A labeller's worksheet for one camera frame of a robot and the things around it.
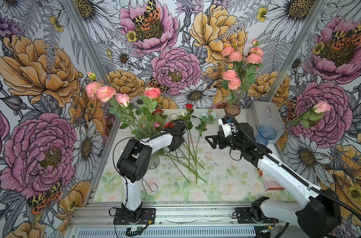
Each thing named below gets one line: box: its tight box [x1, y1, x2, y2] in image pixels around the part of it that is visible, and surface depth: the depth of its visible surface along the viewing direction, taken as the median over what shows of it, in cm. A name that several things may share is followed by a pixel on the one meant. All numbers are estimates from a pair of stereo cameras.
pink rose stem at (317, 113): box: [291, 100, 332, 130], surface depth 68 cm
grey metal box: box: [245, 101, 286, 145], surface depth 101 cm
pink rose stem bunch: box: [85, 71, 137, 135], surface depth 66 cm
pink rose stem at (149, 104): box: [135, 87, 161, 135], surface depth 76 cm
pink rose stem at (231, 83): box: [221, 69, 242, 109], surface depth 83 cm
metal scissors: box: [140, 178, 159, 198], surface depth 85 cm
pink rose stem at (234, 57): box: [221, 40, 244, 75], surface depth 87 cm
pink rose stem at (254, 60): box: [244, 38, 264, 90], surface depth 81 cm
